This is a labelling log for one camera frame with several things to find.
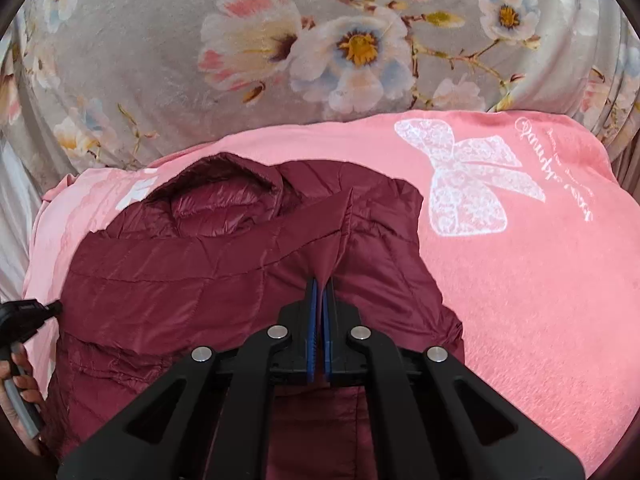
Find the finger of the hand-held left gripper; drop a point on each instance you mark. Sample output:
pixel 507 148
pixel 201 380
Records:
pixel 52 308

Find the person's left hand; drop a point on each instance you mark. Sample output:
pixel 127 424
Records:
pixel 31 394

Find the pink blanket with white bows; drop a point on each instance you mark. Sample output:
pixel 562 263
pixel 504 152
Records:
pixel 510 300

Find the white satin cloth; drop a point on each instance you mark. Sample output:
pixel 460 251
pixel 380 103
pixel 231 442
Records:
pixel 12 220

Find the maroon puffer jacket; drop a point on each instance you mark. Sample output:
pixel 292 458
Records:
pixel 165 280

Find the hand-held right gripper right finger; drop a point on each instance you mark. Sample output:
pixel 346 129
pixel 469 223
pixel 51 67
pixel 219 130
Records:
pixel 328 330

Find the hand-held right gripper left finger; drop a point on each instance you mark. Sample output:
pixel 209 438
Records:
pixel 312 320

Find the grey floral blanket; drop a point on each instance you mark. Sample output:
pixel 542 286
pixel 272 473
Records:
pixel 150 60

